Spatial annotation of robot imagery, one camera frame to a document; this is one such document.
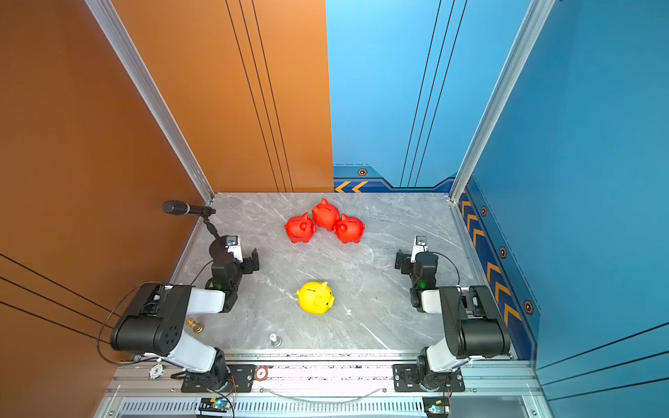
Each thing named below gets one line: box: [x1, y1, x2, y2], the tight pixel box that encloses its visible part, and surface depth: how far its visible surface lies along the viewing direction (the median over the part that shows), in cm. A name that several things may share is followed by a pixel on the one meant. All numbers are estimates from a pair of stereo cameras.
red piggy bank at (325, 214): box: [311, 197, 340, 232], surface depth 105 cm
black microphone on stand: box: [162, 200, 228, 254], surface depth 81 cm
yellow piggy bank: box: [296, 281, 336, 317], surface depth 83 cm
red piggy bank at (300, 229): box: [283, 211, 318, 244], surface depth 100 cm
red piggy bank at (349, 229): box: [333, 213, 366, 245], surface depth 102 cm
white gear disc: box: [148, 363, 165, 380], surface depth 77 cm
